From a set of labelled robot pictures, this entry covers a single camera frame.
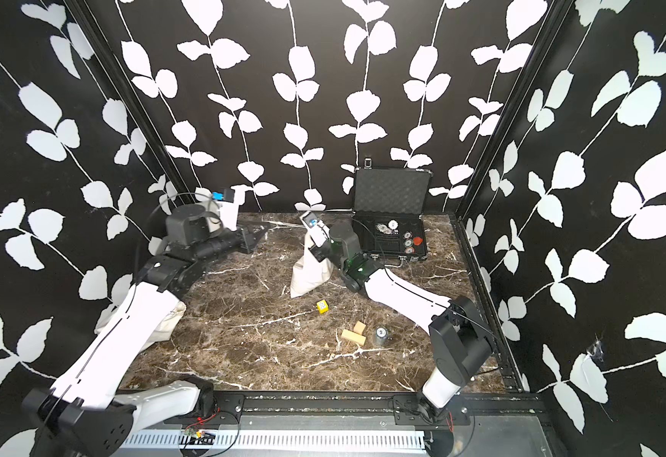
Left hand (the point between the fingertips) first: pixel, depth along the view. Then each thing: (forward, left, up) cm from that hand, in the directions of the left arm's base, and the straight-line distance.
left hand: (266, 219), depth 68 cm
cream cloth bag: (+2, -8, -28) cm, 29 cm away
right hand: (+8, -11, -11) cm, 17 cm away
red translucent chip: (+20, -50, -37) cm, 65 cm away
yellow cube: (-7, -12, -35) cm, 37 cm away
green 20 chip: (+19, -46, -36) cm, 61 cm away
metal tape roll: (-18, -29, -32) cm, 47 cm away
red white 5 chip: (+15, -45, -36) cm, 60 cm away
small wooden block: (-14, -23, -36) cm, 45 cm away
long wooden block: (-17, -21, -37) cm, 46 cm away
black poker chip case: (+33, -40, -32) cm, 61 cm away
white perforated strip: (-42, -1, -37) cm, 56 cm away
